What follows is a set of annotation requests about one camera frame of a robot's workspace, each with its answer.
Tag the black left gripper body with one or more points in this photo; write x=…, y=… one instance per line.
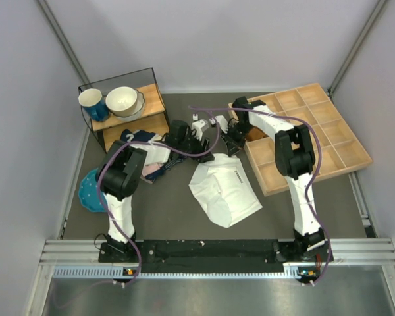
x=191, y=145

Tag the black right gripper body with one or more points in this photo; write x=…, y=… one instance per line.
x=237, y=133

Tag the white underwear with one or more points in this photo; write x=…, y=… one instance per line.
x=223, y=191

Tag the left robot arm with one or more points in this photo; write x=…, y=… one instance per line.
x=119, y=173

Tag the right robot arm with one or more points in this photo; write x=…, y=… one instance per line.
x=294, y=159

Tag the brown rolled underwear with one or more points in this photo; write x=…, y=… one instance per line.
x=255, y=134

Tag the pink underwear navy trim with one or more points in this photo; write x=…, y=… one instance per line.
x=150, y=173

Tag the navy striped underwear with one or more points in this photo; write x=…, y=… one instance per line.
x=165, y=167

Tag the navy blue underwear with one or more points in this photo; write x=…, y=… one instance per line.
x=141, y=135

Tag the white scalloped bowl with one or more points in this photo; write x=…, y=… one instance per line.
x=139, y=109

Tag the white ceramic bowl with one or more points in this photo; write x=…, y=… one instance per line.
x=122, y=101

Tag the blue white mug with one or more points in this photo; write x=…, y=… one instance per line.
x=91, y=100

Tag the wooden compartment tray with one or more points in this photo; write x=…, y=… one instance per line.
x=341, y=150

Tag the teal polka dot plate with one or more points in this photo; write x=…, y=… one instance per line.
x=88, y=193

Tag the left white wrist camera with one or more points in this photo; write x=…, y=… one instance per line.
x=199, y=126

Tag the black wire wooden shelf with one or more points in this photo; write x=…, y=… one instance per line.
x=146, y=112

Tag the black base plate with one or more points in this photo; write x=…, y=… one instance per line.
x=210, y=256

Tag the aluminium frame rail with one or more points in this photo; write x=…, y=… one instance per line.
x=80, y=259

